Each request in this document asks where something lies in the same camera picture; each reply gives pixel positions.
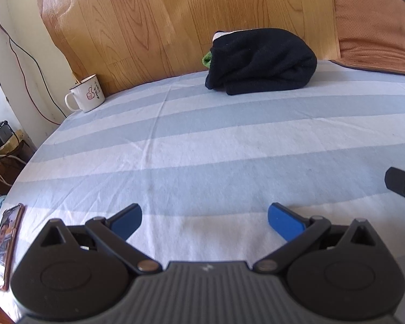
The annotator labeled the black power adapter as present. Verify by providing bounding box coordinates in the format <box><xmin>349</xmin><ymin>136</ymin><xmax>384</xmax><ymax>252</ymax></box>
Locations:
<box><xmin>0</xmin><ymin>120</ymin><xmax>14</xmax><ymax>146</ymax></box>

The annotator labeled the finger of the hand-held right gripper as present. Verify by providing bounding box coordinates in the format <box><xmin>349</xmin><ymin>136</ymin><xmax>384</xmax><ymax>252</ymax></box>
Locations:
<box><xmin>385</xmin><ymin>166</ymin><xmax>405</xmax><ymax>227</ymax></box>

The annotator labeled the wood-grain wall sheet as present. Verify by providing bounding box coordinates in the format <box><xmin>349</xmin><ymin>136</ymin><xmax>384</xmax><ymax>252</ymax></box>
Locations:
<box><xmin>34</xmin><ymin>0</ymin><xmax>341</xmax><ymax>97</ymax></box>

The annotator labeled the brown mesh seat cushion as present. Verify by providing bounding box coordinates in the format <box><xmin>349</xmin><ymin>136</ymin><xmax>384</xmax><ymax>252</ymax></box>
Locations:
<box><xmin>329</xmin><ymin>0</ymin><xmax>405</xmax><ymax>77</ymax></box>

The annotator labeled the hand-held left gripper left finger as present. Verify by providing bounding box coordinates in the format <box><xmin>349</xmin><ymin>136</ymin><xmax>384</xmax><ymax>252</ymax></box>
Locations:
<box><xmin>40</xmin><ymin>203</ymin><xmax>163</xmax><ymax>275</ymax></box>

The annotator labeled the red cable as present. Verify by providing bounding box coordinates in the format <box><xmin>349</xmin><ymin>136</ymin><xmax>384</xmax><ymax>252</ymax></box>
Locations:
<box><xmin>0</xmin><ymin>0</ymin><xmax>63</xmax><ymax>127</ymax></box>

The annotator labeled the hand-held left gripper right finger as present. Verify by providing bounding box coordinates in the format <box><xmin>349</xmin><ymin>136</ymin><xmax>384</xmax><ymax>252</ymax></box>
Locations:
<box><xmin>253</xmin><ymin>202</ymin><xmax>380</xmax><ymax>275</ymax></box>

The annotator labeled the black and green knit sweater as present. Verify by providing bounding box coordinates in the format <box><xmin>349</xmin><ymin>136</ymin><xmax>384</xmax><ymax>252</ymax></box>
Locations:
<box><xmin>202</xmin><ymin>28</ymin><xmax>318</xmax><ymax>96</ymax></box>

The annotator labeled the dark cable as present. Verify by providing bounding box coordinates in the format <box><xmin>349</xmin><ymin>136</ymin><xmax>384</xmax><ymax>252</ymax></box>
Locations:
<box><xmin>0</xmin><ymin>0</ymin><xmax>68</xmax><ymax>120</ymax></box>

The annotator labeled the blue white striped bedsheet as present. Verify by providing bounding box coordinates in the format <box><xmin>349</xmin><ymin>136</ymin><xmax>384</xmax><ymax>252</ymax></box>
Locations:
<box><xmin>0</xmin><ymin>59</ymin><xmax>405</xmax><ymax>321</ymax></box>

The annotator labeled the white enamel mug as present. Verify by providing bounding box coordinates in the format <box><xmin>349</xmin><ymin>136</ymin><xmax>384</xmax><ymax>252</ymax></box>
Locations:
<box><xmin>64</xmin><ymin>74</ymin><xmax>106</xmax><ymax>114</ymax></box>

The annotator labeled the smartphone in pink case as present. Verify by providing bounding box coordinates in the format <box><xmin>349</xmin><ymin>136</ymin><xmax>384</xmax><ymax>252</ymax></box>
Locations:
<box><xmin>0</xmin><ymin>203</ymin><xmax>25</xmax><ymax>292</ymax></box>

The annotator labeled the wooden side table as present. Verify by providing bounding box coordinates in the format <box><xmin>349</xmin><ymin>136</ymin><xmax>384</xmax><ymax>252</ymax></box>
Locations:
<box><xmin>0</xmin><ymin>131</ymin><xmax>33</xmax><ymax>196</ymax></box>

